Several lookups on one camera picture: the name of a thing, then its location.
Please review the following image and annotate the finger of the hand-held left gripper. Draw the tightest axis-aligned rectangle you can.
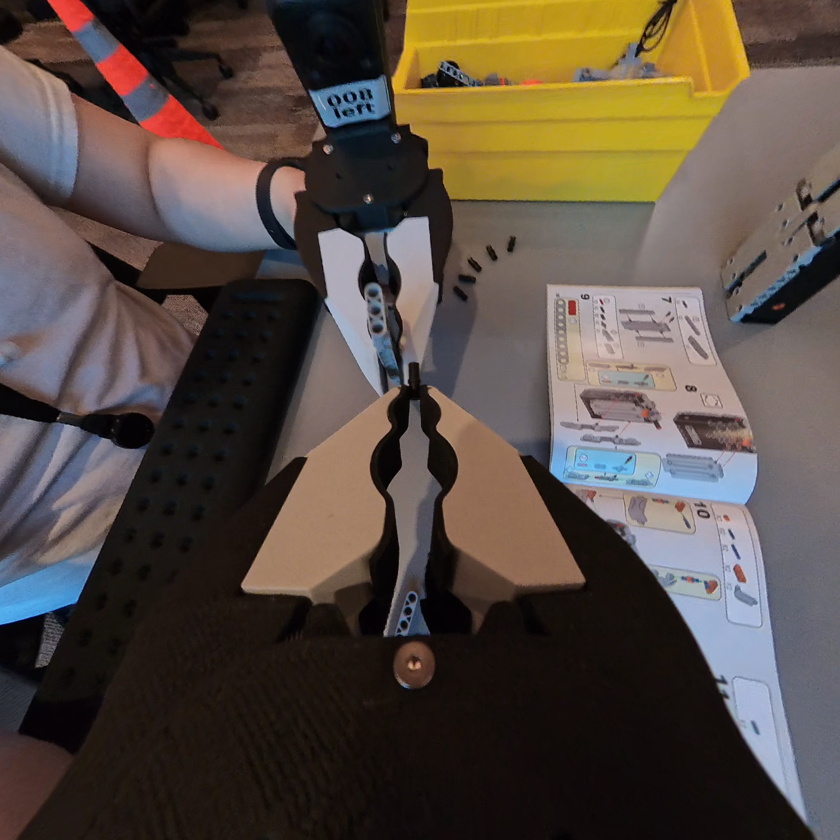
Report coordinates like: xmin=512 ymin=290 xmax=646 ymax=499
xmin=382 ymin=217 xmax=441 ymax=380
xmin=318 ymin=228 xmax=389 ymax=396

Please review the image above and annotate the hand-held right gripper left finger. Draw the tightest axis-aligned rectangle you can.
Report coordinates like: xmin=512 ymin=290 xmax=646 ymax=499
xmin=241 ymin=386 xmax=403 ymax=634

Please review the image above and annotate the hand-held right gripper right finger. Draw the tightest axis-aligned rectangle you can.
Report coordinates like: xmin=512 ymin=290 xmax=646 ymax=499
xmin=427 ymin=386 xmax=586 ymax=634

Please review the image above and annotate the grey beam with end connector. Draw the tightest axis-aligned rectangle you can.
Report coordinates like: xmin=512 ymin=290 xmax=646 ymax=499
xmin=364 ymin=283 xmax=406 ymax=389

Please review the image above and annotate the black and grey brick assembly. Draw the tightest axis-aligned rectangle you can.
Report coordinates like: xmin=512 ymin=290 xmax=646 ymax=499
xmin=720 ymin=141 xmax=840 ymax=326

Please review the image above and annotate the person's left forearm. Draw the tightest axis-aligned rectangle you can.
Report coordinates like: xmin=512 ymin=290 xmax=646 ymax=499
xmin=69 ymin=115 xmax=306 ymax=253

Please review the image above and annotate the grey desk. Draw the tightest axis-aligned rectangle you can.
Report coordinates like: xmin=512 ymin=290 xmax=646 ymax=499
xmin=259 ymin=66 xmax=840 ymax=840

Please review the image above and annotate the grey holed beam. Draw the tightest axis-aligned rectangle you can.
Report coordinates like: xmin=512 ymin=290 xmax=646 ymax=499
xmin=384 ymin=587 xmax=424 ymax=637

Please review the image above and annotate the pile of kit parts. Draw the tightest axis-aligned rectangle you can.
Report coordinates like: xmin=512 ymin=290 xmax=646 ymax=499
xmin=420 ymin=39 xmax=660 ymax=89

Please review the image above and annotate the black perforated pad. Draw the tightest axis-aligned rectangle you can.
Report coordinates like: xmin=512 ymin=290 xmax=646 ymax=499
xmin=20 ymin=279 xmax=320 ymax=752

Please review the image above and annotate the yellow storage bin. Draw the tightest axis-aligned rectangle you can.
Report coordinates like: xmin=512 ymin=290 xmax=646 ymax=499
xmin=392 ymin=0 xmax=751 ymax=203

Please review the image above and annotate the open instruction manual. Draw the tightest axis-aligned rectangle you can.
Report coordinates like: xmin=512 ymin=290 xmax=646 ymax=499
xmin=546 ymin=283 xmax=809 ymax=821

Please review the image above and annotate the black cable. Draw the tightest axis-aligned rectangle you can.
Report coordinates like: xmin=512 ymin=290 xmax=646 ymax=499
xmin=640 ymin=0 xmax=681 ymax=56

